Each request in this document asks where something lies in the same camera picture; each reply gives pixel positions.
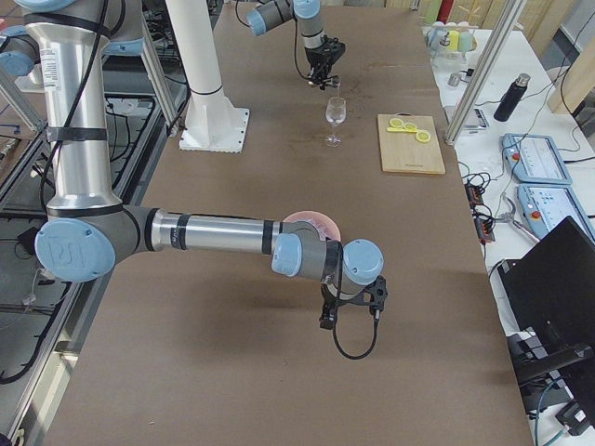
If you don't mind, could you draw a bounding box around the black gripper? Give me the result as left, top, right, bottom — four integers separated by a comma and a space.
319, 275, 388, 329
305, 35, 346, 88

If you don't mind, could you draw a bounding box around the steel double jigger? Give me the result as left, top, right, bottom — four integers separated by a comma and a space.
325, 76, 341, 97

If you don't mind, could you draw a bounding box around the clear wine glass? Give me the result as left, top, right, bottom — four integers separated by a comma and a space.
325, 97, 347, 147

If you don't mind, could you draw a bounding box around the pink bowl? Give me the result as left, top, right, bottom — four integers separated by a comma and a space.
284, 211, 341, 242

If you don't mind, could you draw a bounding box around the yellow plastic knife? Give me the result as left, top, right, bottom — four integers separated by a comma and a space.
386, 126, 418, 134

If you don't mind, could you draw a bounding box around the lemon slice middle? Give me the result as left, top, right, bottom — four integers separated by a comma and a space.
403, 122, 417, 133

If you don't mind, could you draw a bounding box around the wooden cutting board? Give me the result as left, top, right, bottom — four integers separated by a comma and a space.
377, 114, 445, 175

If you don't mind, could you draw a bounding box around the small steel weight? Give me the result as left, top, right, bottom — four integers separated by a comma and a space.
447, 72, 462, 87

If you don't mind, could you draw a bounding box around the yellow cup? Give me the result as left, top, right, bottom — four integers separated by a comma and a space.
445, 30, 460, 52

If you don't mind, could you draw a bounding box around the black laptop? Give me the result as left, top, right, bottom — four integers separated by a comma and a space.
497, 216, 594, 348

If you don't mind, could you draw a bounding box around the near teach pendant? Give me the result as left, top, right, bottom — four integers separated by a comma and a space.
517, 183, 594, 240

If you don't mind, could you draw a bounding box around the teach pendant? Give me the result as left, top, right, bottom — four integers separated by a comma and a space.
500, 133, 573, 186
517, 183, 594, 240

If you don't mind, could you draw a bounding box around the black water bottle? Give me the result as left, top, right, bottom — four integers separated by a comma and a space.
494, 72, 531, 122

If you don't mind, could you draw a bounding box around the far teach pendant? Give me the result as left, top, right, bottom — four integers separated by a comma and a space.
500, 133, 573, 186

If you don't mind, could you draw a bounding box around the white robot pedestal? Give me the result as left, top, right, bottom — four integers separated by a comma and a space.
166, 0, 250, 153

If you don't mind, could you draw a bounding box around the aluminium frame post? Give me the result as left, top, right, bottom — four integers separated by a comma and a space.
444, 0, 526, 146

